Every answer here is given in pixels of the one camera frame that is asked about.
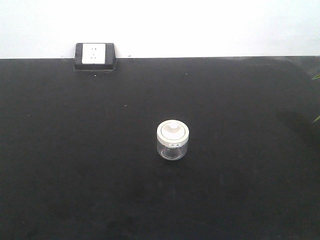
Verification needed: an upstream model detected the glass jar with white lid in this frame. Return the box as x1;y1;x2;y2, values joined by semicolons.
156;119;190;161

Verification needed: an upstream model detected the black white power socket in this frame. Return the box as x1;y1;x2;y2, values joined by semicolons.
74;43;117;72

